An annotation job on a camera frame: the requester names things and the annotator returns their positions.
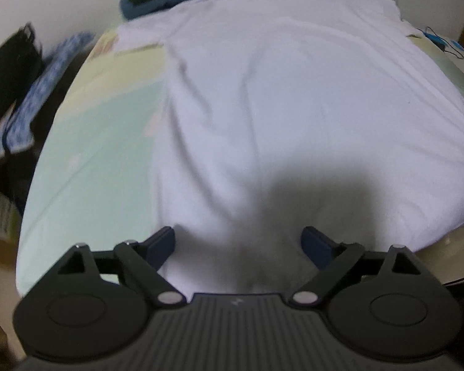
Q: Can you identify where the blue white checkered cloth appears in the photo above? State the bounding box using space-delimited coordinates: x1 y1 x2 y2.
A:
0 32 94 159

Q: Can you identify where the black bag at left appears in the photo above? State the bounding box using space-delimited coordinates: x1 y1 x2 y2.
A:
0 23 44 121

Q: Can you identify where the black power adapter with cable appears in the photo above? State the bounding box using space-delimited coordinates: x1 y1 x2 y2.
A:
419 27 464 59

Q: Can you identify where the white t-shirt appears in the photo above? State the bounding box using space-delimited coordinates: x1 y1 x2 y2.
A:
116 0 464 296

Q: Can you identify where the yellow green baby blanket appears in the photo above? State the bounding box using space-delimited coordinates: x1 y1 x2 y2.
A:
14 0 464 298

